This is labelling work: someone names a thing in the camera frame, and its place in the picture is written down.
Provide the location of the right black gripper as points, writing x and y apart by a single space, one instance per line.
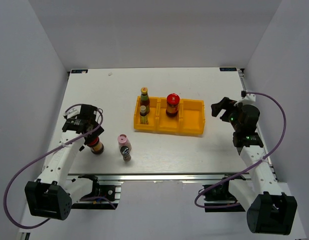
226 104

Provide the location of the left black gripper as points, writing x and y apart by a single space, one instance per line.
96 133

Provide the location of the red-lid jar front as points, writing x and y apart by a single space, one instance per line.
96 146

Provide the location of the red-lid jar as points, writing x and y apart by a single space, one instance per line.
172 104
96 146

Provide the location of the pink-cap spice bottle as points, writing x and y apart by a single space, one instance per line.
123 140

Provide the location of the black-cap spice bottle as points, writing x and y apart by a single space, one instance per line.
125 152

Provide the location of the small beige-cap sauce bottle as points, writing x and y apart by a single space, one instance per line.
143 115

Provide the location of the tall yellow-cap sauce bottle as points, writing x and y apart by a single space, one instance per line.
144 99

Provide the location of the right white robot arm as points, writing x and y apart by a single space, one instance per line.
269 210

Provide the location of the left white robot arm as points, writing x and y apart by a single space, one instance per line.
50 195

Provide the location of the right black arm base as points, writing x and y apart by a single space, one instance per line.
220 196

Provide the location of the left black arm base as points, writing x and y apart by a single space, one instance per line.
106 195

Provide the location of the right blue table label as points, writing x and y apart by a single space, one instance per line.
228 69

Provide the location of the blue table label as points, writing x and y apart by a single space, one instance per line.
228 69
79 71

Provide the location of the left blue table label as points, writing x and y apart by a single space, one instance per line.
79 71

